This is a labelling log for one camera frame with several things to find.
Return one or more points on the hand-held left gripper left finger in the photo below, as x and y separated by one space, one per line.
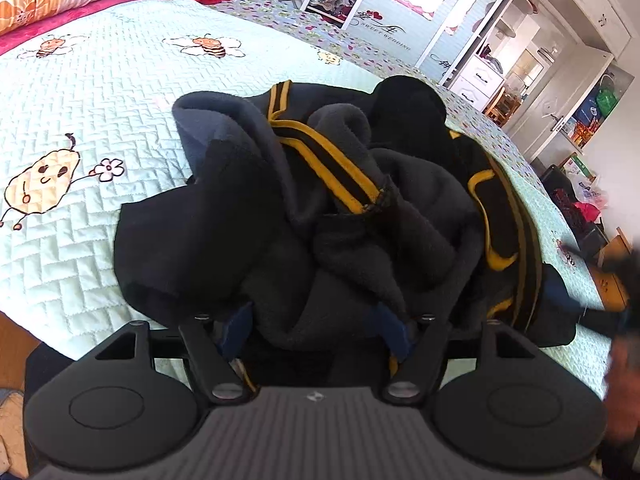
237 330

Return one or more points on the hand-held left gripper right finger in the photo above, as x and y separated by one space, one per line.
395 330

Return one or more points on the black yellow-striped fleece pants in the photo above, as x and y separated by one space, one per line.
225 210

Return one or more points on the wooden dresser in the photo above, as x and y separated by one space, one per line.
612 285

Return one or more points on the pile of plastic bags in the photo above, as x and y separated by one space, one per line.
590 205

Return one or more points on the black chair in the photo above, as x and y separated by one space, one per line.
565 200

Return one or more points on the colourful hanging bags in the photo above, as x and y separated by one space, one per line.
600 105

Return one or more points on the white door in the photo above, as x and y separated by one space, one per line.
565 90

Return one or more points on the wooden chair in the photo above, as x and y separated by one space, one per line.
500 107

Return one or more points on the white drawer cabinet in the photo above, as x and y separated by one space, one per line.
475 82

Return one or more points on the mint bee-print quilted bedspread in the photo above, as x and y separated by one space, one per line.
100 110

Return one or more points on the purple floral bed sheet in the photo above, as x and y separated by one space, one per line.
350 40

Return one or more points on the light blue sliding-door wardrobe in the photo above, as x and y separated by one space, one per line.
400 25

